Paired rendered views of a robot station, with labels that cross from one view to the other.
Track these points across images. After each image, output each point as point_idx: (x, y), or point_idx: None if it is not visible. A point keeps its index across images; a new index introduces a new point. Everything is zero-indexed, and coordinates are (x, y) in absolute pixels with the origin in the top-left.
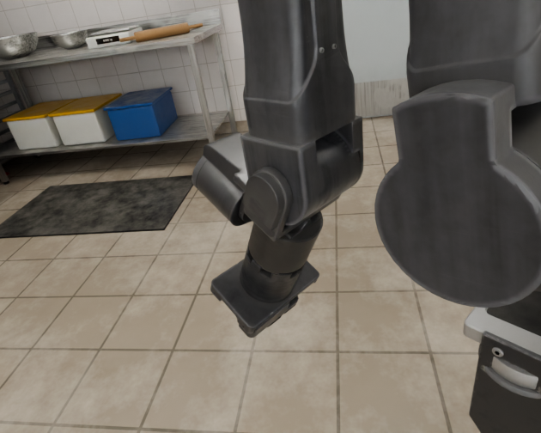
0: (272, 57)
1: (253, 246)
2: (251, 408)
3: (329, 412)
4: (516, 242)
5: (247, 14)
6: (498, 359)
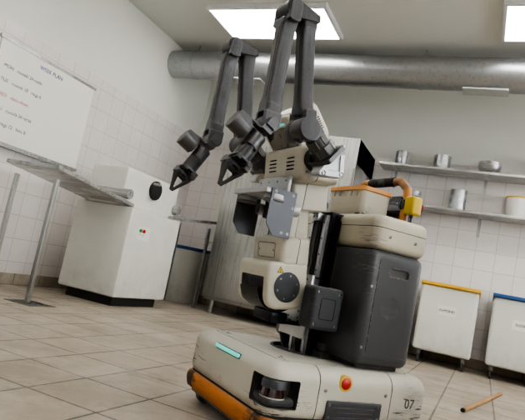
0: (277, 97)
1: (253, 141)
2: (10, 419)
3: (72, 407)
4: (317, 128)
5: (273, 87)
6: (276, 193)
